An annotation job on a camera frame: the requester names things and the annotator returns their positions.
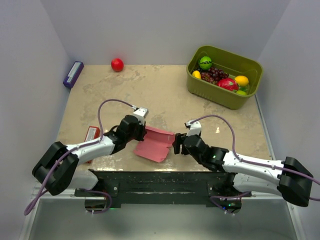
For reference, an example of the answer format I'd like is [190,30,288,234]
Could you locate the red dragon fruit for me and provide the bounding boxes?
[217,78,239,92]

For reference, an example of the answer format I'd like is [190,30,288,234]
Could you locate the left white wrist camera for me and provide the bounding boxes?
[132,107,149,125]

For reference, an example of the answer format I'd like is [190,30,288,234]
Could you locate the purple grapes bunch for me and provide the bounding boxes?
[198,67,230,85]

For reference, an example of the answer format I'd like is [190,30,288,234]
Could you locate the small green fruit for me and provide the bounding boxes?
[236,90,247,96]

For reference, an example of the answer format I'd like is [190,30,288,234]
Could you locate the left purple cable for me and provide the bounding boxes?
[23,98,137,216]

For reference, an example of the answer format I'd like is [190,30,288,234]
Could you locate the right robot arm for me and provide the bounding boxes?
[172,133,313,207]

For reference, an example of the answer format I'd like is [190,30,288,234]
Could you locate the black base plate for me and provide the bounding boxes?
[75,170,242,210]

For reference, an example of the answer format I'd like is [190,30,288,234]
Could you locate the small yellow lemon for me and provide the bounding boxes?
[192,70,202,79]

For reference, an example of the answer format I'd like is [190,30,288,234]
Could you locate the red box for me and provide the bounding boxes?
[84,125,101,164]

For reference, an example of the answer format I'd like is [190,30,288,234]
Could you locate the red apple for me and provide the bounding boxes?
[111,58,124,72]

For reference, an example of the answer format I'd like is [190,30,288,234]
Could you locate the yellow orange fruit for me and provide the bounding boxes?
[234,75,249,88]

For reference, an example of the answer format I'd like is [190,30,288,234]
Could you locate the aluminium frame rail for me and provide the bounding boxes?
[20,190,307,240]

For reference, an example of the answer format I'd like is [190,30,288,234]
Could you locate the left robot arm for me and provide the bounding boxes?
[32,113,146,196]

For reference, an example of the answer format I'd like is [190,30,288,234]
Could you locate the pink paper box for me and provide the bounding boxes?
[133,126,175,163]

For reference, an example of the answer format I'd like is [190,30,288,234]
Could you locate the green plastic basket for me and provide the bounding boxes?
[186,45,263,110]

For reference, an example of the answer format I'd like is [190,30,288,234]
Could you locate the purple box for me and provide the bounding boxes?
[63,61,84,89]

